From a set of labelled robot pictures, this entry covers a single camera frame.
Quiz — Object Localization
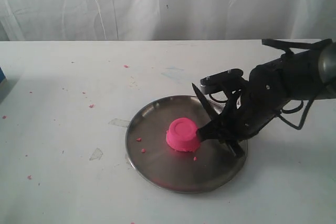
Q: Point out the black knife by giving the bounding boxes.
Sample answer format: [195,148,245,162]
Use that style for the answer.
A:
[192,83,245,157]

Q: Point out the clear tape piece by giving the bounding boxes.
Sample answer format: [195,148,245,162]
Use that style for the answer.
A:
[89,148,103,161]
[108,118,130,127]

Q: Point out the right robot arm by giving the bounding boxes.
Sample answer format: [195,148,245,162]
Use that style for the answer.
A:
[194,39,335,157]

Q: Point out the pink play dough lump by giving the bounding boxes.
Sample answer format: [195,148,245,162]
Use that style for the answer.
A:
[166,118,201,152]

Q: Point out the clear tape piece upper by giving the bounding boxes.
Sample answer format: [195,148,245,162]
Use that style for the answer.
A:
[108,118,130,127]

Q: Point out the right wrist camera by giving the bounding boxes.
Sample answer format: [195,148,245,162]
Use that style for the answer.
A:
[200,69,246,94]

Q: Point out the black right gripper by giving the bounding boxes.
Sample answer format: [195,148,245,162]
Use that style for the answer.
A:
[197,55,319,158]

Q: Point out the blue Motion Sand box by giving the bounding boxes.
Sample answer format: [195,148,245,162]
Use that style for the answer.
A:
[0,68,7,85]

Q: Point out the round stainless steel plate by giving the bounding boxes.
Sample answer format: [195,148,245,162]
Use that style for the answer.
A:
[125,95,247,194]

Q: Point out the white backdrop sheet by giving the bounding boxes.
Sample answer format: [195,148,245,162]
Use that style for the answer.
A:
[1,0,335,40]

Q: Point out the clear tape piece lower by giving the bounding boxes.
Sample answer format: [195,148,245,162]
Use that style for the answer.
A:
[89,148,103,161]

